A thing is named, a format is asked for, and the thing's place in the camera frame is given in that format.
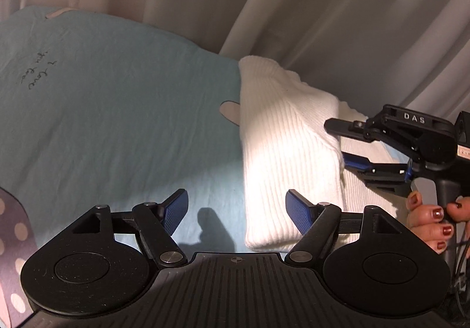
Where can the blue mushroom print bedsheet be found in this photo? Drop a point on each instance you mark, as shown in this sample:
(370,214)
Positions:
(110,111)

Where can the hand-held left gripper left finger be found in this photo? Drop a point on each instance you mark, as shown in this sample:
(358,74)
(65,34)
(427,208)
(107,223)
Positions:
(176,210)

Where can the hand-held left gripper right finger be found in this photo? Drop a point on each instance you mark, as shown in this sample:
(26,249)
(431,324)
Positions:
(299,212)

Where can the person's right hand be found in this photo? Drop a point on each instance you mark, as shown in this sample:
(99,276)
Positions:
(427,221)

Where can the beige curtain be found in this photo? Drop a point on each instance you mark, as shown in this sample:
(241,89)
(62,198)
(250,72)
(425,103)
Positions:
(293,1)

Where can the white ribbed knit sweater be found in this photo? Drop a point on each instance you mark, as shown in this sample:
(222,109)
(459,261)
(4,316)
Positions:
(286,151)

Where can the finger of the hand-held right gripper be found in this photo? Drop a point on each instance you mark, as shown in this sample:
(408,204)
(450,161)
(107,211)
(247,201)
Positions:
(349,127)
(358,161)

